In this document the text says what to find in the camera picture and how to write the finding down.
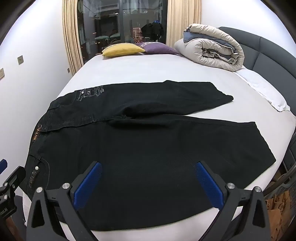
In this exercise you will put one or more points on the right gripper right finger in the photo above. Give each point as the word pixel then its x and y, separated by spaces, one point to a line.
pixel 241 211

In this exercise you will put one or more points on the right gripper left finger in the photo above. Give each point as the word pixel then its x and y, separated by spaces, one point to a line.
pixel 43 222

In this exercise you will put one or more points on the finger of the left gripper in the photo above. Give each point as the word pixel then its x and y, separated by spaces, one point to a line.
pixel 3 165

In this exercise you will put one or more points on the black denim pants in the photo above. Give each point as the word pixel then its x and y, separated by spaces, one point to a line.
pixel 148 143

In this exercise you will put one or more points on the brown crumpled bag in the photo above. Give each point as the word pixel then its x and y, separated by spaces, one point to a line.
pixel 279 213

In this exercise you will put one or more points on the white pillow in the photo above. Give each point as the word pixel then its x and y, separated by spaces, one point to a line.
pixel 264 89

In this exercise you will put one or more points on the beige curtain left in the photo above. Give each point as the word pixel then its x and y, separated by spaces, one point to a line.
pixel 71 35

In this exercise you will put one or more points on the beige curtain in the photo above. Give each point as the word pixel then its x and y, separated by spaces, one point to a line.
pixel 181 14
pixel 71 35

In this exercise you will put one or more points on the dark grey padded headboard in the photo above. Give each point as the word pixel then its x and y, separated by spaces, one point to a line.
pixel 264 57

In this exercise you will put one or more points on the yellow pillow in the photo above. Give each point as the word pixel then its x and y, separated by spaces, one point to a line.
pixel 122 49

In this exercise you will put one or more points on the dark glass window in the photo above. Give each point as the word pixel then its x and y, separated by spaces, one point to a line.
pixel 105 22

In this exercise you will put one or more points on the rolled beige grey duvet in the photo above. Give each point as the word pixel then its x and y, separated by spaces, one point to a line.
pixel 210 46

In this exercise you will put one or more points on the purple pillow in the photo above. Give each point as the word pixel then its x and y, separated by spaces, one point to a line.
pixel 156 48

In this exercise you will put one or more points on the beige curtain right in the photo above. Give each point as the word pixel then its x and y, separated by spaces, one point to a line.
pixel 181 14

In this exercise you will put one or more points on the wall socket plate lower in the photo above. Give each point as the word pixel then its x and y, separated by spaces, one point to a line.
pixel 2 74

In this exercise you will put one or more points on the wall socket plate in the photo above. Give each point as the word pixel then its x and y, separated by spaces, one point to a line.
pixel 2 74
pixel 20 60

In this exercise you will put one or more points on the wall socket plate upper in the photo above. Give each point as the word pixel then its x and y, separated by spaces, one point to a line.
pixel 20 60

